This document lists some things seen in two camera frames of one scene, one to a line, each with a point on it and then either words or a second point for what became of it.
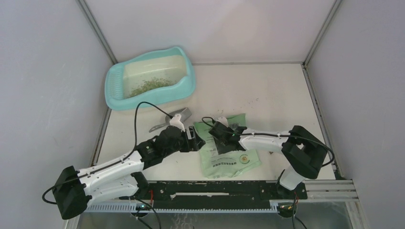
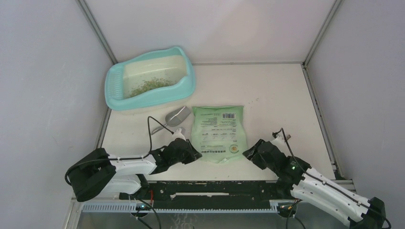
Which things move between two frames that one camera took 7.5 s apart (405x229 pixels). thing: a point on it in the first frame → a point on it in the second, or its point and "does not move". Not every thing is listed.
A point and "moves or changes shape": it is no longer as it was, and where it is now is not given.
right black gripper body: (221, 147) → (258, 160)
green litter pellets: (151, 84) does not move
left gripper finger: (196, 142) → (193, 153)
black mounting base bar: (220, 194) does not move
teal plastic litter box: (158, 78) does not move
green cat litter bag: (217, 166) moves or changes shape
